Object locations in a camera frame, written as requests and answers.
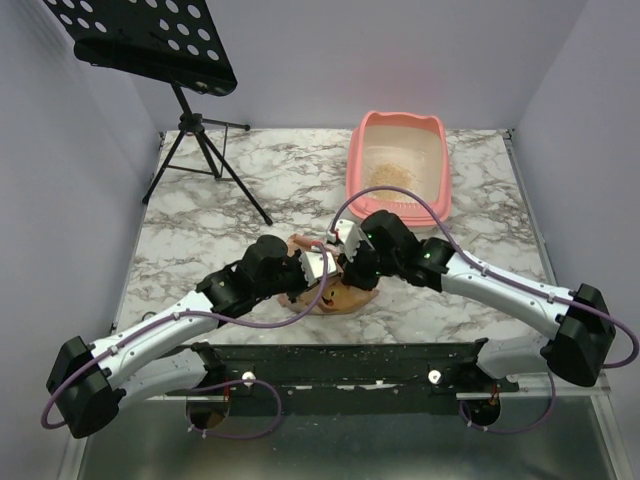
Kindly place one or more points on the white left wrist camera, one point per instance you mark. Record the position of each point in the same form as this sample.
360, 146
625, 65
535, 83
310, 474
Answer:
315, 265

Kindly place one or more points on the black perforated music stand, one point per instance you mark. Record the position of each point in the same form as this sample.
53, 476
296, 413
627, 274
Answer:
173, 42

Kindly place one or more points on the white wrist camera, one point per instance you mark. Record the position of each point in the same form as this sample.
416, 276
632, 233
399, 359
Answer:
315, 265
348, 237

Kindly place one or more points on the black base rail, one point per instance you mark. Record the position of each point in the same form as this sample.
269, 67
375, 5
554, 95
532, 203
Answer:
357, 379

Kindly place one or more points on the beige cat litter bag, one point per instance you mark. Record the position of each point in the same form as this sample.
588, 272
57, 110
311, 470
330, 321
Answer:
337, 298

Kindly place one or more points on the pink plastic litter box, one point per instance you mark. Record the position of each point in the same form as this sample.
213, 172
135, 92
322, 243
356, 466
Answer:
416, 142

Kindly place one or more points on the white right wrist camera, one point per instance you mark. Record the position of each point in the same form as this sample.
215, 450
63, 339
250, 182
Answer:
348, 237

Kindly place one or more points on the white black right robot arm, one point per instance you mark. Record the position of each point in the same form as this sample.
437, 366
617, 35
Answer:
570, 337

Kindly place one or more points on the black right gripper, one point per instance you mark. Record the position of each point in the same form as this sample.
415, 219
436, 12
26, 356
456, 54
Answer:
356, 271

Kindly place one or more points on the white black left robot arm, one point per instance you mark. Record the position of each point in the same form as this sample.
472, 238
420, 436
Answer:
90, 382

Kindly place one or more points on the tan cat litter pile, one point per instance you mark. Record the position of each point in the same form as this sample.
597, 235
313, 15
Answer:
389, 174

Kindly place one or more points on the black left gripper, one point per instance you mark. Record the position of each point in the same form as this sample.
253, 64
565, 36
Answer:
294, 259

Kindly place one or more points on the small white plastic bracket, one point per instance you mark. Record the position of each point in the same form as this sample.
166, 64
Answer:
469, 239

